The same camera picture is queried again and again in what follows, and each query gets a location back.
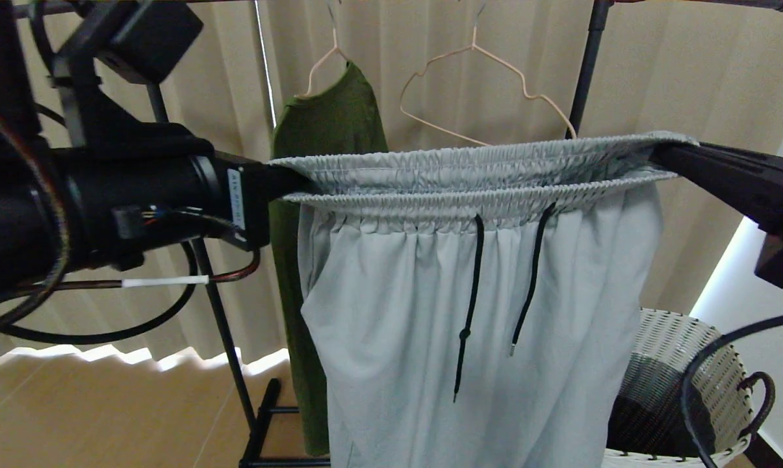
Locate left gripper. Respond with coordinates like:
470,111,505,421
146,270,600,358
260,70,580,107
0,146,273,296

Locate green printed shirt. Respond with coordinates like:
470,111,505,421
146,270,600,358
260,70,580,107
268,60,389,457

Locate pink clothes hanger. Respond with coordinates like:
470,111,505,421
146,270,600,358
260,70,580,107
293,0,351,100
399,0,579,148

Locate pale grey shorts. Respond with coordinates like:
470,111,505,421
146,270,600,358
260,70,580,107
267,131,701,468

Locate white laundry basket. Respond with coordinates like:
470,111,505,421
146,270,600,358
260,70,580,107
602,307,777,468

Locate black clothes rack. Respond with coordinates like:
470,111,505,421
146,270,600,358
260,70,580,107
11,0,783,468

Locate beige curtain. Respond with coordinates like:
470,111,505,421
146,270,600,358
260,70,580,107
0,0,783,372

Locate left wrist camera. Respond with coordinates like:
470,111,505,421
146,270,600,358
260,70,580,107
49,0,205,157

